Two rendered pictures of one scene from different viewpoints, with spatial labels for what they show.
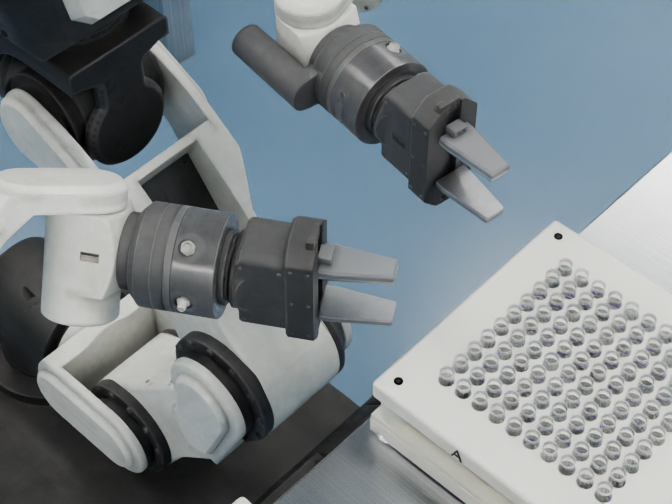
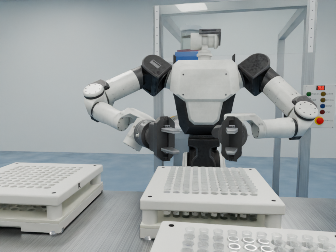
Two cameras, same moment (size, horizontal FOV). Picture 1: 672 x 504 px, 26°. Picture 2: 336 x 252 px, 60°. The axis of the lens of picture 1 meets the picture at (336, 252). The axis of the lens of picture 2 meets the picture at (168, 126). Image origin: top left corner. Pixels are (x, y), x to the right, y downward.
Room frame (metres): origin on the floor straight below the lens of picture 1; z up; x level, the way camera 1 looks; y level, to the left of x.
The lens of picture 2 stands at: (0.26, -0.62, 1.09)
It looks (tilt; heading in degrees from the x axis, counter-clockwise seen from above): 6 degrees down; 52
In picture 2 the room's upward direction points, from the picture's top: straight up
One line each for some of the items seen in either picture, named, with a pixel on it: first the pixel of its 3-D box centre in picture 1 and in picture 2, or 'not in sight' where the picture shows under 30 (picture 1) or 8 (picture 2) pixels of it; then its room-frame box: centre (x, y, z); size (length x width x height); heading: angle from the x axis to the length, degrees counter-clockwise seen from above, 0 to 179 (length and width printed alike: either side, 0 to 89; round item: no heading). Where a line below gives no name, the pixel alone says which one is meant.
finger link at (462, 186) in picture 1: (471, 198); (231, 152); (0.86, -0.12, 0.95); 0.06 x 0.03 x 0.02; 38
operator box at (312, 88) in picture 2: not in sight; (318, 106); (2.08, 0.23, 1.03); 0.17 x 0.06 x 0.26; 130
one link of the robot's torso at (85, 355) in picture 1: (140, 378); not in sight; (1.13, 0.26, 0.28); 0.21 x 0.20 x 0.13; 47
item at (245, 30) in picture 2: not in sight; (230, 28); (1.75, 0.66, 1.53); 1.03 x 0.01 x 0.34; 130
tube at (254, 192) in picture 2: not in sight; (253, 209); (0.69, -0.31, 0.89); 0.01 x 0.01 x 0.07
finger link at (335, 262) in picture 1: (357, 262); (171, 129); (0.73, -0.02, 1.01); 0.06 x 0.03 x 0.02; 78
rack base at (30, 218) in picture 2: not in sight; (33, 200); (0.41, 0.07, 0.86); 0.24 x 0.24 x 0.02; 46
